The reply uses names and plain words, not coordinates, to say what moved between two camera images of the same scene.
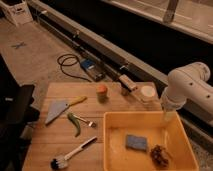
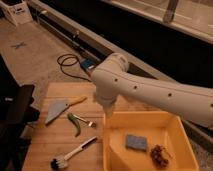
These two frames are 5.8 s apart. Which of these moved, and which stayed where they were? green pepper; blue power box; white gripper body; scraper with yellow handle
Moved: white gripper body
Stayed: blue power box; green pepper; scraper with yellow handle
